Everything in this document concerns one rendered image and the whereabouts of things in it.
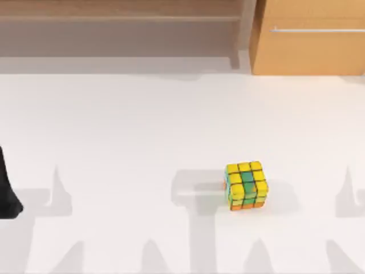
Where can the multicoloured puzzle cube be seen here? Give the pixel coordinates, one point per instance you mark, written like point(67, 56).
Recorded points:
point(247, 185)

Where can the open wooden shelf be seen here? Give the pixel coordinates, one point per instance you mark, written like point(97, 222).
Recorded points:
point(119, 34)

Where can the wooden cupboard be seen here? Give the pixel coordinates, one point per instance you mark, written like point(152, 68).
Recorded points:
point(310, 54)

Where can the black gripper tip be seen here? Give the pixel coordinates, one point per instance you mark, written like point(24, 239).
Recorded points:
point(7, 197)

